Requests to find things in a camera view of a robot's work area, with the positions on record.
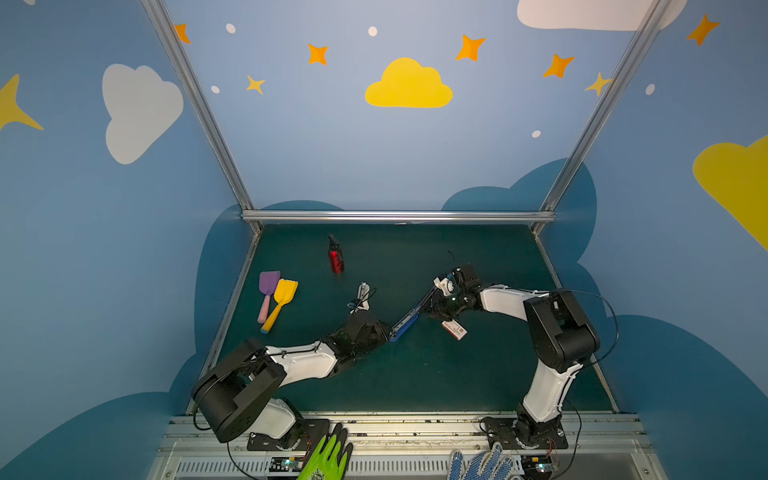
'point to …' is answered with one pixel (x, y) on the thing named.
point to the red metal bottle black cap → (335, 255)
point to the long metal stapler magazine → (364, 295)
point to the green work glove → (330, 457)
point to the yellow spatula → (284, 292)
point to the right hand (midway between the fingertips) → (426, 309)
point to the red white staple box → (455, 329)
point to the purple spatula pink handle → (268, 281)
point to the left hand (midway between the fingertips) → (397, 330)
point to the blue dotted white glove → (482, 466)
